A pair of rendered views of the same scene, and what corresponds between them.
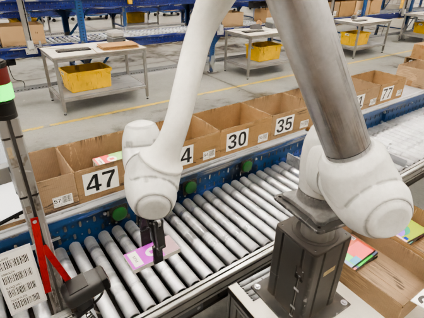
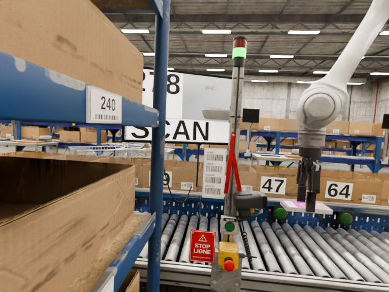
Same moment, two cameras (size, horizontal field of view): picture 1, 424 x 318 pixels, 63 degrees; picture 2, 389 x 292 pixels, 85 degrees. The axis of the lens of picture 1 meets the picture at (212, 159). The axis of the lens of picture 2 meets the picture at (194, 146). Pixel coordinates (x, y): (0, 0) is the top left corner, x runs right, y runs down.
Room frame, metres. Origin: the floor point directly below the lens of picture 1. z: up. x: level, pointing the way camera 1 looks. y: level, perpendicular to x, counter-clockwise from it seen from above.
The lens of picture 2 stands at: (-0.08, -0.02, 1.31)
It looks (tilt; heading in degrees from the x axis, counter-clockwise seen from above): 4 degrees down; 42
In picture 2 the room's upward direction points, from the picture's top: 3 degrees clockwise
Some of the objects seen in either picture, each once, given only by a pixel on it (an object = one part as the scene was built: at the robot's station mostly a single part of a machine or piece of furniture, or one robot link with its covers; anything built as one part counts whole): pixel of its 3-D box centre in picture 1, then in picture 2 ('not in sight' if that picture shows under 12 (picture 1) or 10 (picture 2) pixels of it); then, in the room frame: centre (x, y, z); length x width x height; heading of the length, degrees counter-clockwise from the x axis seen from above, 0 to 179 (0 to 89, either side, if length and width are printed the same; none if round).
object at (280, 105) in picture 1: (276, 115); not in sight; (2.16, -0.43, 0.96); 0.39 x 0.29 x 0.17; 126
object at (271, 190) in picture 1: (279, 196); not in sight; (1.56, -0.38, 0.72); 0.52 x 0.05 x 0.05; 36
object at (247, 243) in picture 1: (223, 221); (381, 255); (1.33, -0.07, 0.72); 0.52 x 0.05 x 0.05; 36
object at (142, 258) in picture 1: (152, 253); (305, 207); (0.79, 0.18, 1.04); 0.16 x 0.07 x 0.02; 127
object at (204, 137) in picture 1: (176, 143); (336, 185); (1.70, 0.20, 0.96); 0.39 x 0.29 x 0.17; 126
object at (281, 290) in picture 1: (306, 264); not in sight; (0.88, -0.34, 0.91); 0.26 x 0.26 x 0.33; 34
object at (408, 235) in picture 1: (402, 229); not in sight; (1.23, -0.88, 0.79); 0.19 x 0.14 x 0.02; 120
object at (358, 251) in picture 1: (348, 250); not in sight; (1.08, -0.58, 0.79); 0.19 x 0.14 x 0.02; 127
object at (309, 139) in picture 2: not in sight; (311, 139); (0.79, 0.18, 1.30); 0.09 x 0.09 x 0.06
